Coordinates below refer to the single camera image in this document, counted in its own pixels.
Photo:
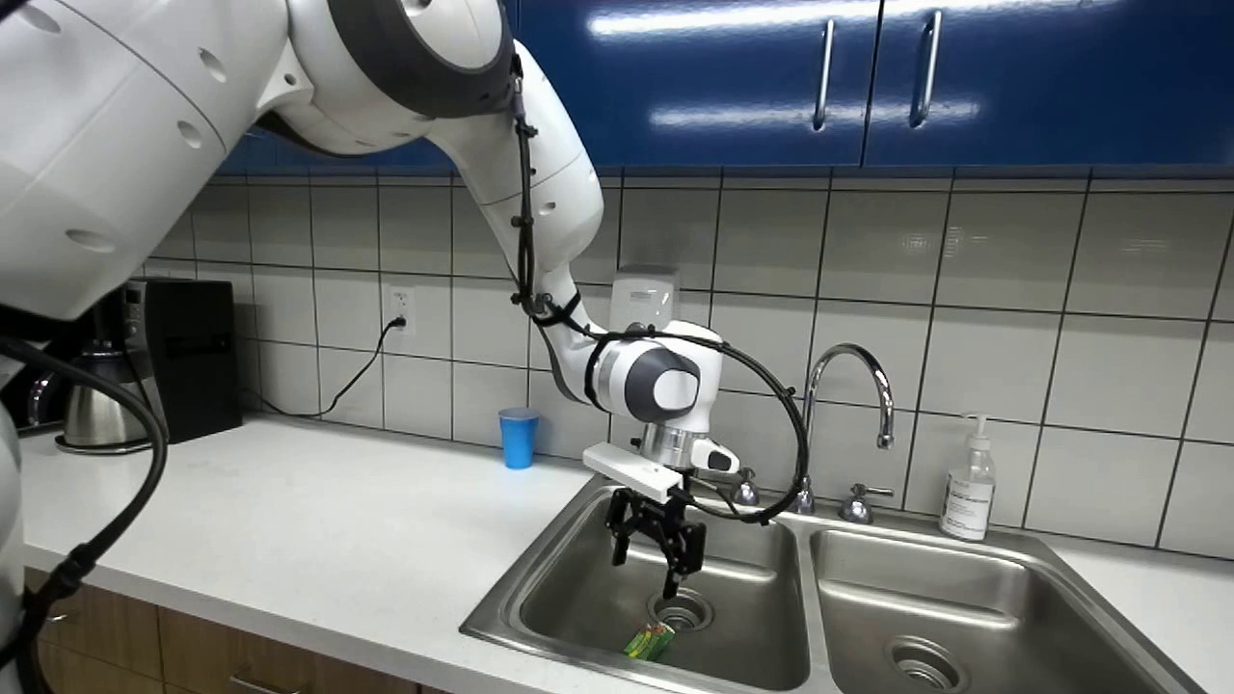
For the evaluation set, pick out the white wall soap dispenser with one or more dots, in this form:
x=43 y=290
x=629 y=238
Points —
x=642 y=298

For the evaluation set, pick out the white wall outlet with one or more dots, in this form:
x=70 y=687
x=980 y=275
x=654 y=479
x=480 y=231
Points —
x=393 y=300

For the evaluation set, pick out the stainless steel double sink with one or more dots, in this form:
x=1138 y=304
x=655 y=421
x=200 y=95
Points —
x=564 y=592

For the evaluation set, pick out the chrome gooseneck faucet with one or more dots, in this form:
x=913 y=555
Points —
x=798 y=496

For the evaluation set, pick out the black coffee maker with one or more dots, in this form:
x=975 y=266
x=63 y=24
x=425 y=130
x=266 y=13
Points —
x=194 y=360

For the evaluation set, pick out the steel coffee carafe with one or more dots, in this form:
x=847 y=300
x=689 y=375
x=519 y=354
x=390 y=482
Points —
x=99 y=408

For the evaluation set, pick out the clear pump soap bottle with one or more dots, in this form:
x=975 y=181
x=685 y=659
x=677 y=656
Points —
x=966 y=501

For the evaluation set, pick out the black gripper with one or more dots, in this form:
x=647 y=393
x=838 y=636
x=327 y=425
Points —
x=655 y=522

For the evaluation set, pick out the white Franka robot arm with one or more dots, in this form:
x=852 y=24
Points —
x=128 y=130

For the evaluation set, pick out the blue plastic cup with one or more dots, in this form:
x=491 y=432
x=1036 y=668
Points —
x=519 y=439

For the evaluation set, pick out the blue glossy cabinet door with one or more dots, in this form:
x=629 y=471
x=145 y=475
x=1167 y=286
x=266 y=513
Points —
x=1081 y=78
x=385 y=158
x=718 y=88

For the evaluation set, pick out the wooden base cabinet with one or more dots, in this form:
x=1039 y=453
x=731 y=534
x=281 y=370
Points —
x=128 y=642

